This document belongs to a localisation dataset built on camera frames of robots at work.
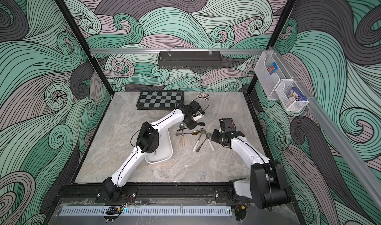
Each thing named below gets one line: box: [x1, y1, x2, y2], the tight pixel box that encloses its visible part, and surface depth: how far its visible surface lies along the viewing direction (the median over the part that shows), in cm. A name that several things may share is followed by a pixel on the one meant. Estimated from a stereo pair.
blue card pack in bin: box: [286, 87, 308, 102], surface depth 67 cm
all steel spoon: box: [195, 131, 212, 153], surface depth 94 cm
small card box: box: [196, 91, 211, 101], surface depth 120 cm
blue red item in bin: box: [266, 61, 279, 76], surface depth 85 cm
